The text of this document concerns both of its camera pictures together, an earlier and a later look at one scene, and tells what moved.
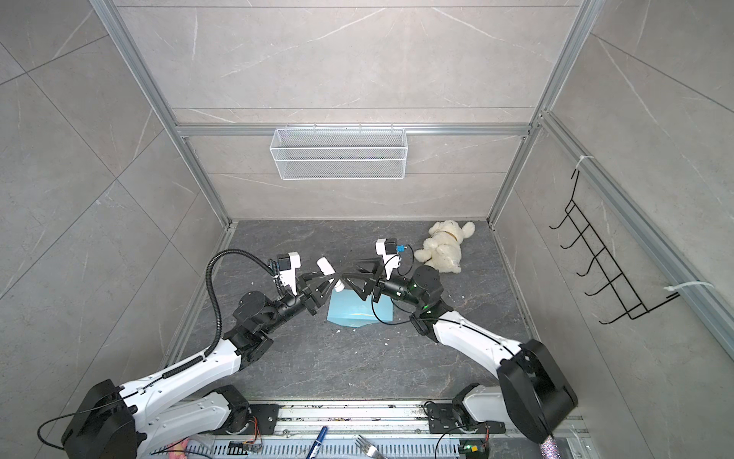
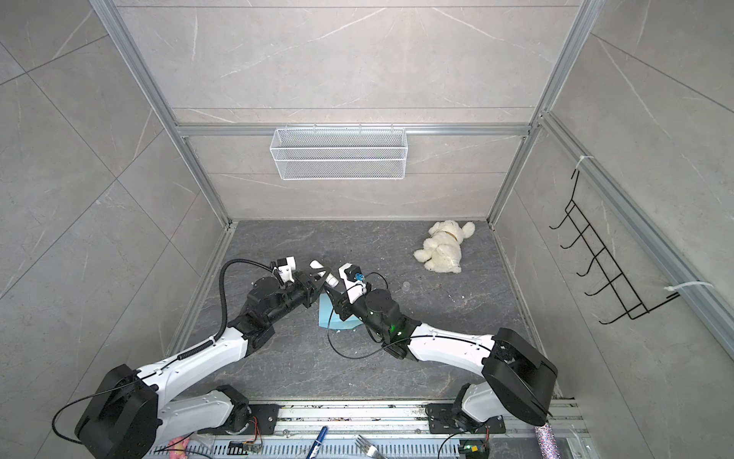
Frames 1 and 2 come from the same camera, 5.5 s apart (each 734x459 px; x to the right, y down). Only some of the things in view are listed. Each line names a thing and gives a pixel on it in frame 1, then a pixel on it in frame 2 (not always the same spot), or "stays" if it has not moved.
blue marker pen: (320, 438) stays
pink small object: (178, 448) stays
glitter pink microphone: (550, 449) stays
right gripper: (377, 285) -> (339, 302)
